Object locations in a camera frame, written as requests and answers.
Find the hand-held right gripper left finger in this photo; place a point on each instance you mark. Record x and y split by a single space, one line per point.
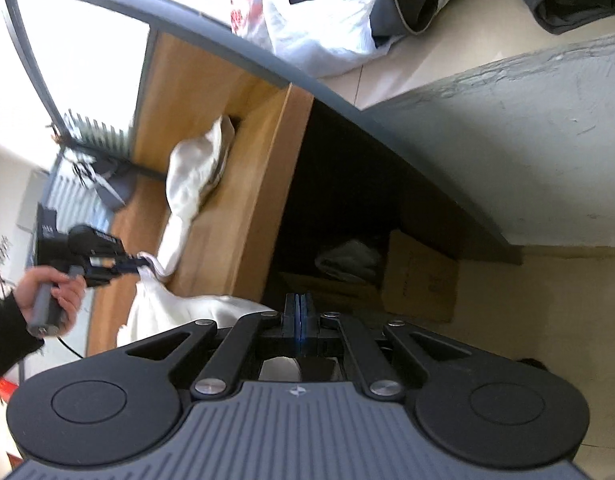
292 325

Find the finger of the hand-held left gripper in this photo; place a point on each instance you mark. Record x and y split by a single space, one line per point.
130 266

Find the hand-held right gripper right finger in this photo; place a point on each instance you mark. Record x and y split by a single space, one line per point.
308 325

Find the cream button shirt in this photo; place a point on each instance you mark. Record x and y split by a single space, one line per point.
197 170
187 310

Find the clothes pile on floor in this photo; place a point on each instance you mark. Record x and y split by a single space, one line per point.
327 35

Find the person's left hand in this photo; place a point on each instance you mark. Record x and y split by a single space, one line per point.
74 300

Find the flat cardboard box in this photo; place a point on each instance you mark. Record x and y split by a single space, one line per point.
337 292

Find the grey cloth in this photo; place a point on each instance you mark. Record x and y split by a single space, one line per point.
350 260

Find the striped glass desk partition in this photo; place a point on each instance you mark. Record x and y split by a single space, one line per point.
102 135

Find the red object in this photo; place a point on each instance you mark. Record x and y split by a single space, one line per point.
4 390

